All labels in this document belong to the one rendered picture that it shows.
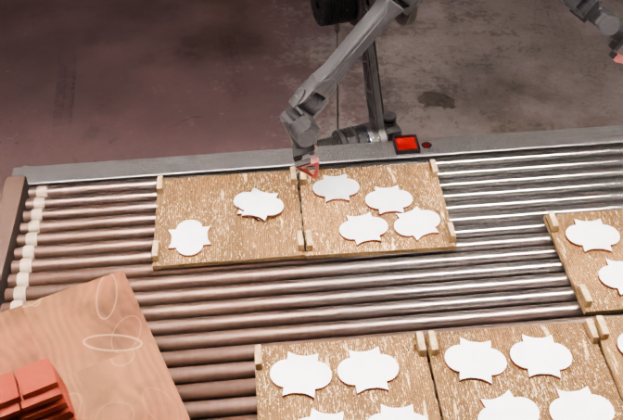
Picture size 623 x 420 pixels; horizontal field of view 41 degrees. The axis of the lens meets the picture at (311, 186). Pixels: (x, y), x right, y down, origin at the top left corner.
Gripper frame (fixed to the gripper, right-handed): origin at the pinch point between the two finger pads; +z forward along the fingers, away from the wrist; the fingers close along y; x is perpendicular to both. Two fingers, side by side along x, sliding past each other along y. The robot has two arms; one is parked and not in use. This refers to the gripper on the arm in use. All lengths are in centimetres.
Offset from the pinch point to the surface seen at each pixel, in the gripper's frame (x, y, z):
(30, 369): 50, -81, -40
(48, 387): 46, -85, -38
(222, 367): 27, -62, -1
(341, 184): -5.2, -1.1, 9.6
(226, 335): 26, -52, 0
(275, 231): 13.5, -18.4, 3.7
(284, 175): 11.0, 4.8, 5.3
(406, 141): -25.2, 19.3, 18.9
